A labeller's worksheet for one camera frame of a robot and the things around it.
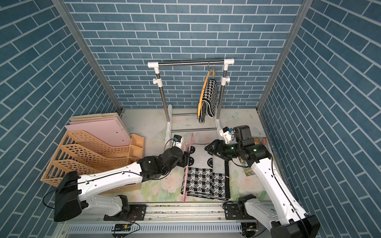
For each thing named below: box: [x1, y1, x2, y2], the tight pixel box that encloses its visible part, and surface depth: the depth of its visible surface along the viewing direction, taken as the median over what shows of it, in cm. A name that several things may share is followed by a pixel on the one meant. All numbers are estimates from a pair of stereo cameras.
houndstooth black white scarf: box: [196, 78, 218, 125], surface depth 88 cm
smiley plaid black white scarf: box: [181, 143, 231, 200], surface depth 84 cm
